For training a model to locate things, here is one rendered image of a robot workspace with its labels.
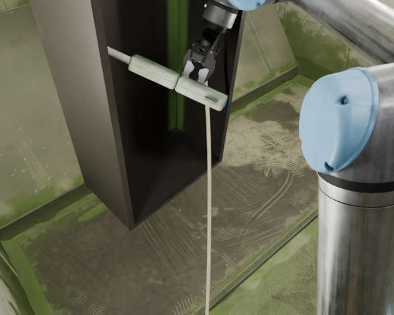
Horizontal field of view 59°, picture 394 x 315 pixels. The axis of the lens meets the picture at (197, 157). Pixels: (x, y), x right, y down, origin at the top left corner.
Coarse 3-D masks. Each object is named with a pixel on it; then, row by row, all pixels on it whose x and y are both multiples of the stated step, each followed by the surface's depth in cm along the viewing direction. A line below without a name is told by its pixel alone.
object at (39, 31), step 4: (36, 12) 102; (36, 16) 103; (36, 20) 103; (40, 20) 103; (36, 24) 104; (40, 24) 103; (36, 28) 104; (40, 28) 104; (44, 28) 104; (36, 32) 105; (40, 32) 105; (44, 32) 105; (36, 36) 106; (40, 36) 106; (44, 36) 106
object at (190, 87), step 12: (108, 48) 104; (120, 60) 105; (132, 60) 103; (144, 60) 103; (144, 72) 103; (156, 72) 103; (168, 72) 102; (168, 84) 103; (180, 84) 103; (192, 84) 102; (204, 84) 105; (192, 96) 103; (204, 96) 102; (216, 96) 102; (216, 108) 103
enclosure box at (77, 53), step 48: (48, 0) 93; (96, 0) 79; (144, 0) 132; (192, 0) 139; (48, 48) 111; (96, 48) 87; (144, 48) 146; (240, 48) 134; (96, 96) 103; (144, 96) 164; (96, 144) 126; (144, 144) 186; (192, 144) 190; (96, 192) 161; (144, 192) 167
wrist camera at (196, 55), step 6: (204, 30) 100; (204, 36) 98; (210, 36) 99; (216, 36) 99; (198, 42) 96; (204, 42) 97; (210, 42) 97; (192, 48) 95; (198, 48) 95; (204, 48) 95; (210, 48) 96; (192, 54) 95; (198, 54) 94; (204, 54) 94; (198, 60) 95; (204, 60) 95
